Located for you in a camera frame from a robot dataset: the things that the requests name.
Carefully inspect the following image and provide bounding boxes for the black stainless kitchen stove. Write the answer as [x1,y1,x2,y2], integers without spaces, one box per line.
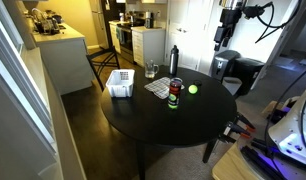
[116,10,146,65]

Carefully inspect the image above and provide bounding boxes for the light wooden platform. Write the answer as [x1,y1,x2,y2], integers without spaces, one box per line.
[211,142,261,180]

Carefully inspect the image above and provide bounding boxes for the white kitchen island counter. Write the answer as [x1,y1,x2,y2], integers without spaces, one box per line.
[31,22,95,96]

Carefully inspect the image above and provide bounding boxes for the black water bottle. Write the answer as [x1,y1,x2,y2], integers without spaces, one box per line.
[168,44,180,77]

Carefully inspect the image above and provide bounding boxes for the black grey lidded bin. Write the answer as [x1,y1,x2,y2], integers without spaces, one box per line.
[210,49,241,82]

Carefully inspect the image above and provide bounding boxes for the silver coffee maker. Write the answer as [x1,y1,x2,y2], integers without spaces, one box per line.
[144,11,155,30]

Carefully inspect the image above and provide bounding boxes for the stainless steel fridge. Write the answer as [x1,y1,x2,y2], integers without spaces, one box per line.
[88,0,111,50]

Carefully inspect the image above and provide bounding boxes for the white plastic basket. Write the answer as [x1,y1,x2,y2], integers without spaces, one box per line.
[105,68,136,99]

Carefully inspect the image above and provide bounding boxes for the small white waste bin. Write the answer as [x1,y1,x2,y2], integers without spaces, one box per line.
[222,76,243,97]

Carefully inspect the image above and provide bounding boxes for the clear glass mug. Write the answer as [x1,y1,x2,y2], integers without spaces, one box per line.
[144,59,160,80]

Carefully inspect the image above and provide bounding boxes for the black base cable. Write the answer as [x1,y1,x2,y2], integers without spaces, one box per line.
[263,64,306,159]

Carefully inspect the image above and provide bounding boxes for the pile of dishes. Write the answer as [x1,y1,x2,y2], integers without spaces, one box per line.
[31,7,67,36]

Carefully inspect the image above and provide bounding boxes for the black trash bin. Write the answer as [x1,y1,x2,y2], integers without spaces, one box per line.
[232,57,266,98]

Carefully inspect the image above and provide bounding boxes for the white drawer cabinet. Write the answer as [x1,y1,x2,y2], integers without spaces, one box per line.
[130,26,167,68]

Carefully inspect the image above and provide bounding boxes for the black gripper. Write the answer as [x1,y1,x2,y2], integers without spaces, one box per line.
[213,7,243,52]

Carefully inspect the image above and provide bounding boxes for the yellow-green tennis ball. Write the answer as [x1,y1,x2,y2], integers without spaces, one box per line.
[188,84,199,95]

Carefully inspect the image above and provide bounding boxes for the teal hanging towel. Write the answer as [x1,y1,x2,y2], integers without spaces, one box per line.
[115,25,125,42]

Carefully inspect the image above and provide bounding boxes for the black wooden chair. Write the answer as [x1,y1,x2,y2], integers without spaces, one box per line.
[85,47,121,92]

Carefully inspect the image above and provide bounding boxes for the black metal rails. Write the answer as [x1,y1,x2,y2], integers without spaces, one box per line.
[240,137,287,180]

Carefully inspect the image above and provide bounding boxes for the white panel door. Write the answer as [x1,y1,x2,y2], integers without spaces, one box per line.
[164,0,214,72]

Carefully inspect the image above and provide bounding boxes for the black orange-handled clamp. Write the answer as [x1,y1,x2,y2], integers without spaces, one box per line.
[218,121,253,144]
[234,112,257,132]

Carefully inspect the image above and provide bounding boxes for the round black table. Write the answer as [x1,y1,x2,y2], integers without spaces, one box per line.
[100,64,238,180]

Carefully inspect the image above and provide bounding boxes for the checkered white cloth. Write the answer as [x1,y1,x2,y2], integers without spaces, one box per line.
[143,76,186,100]

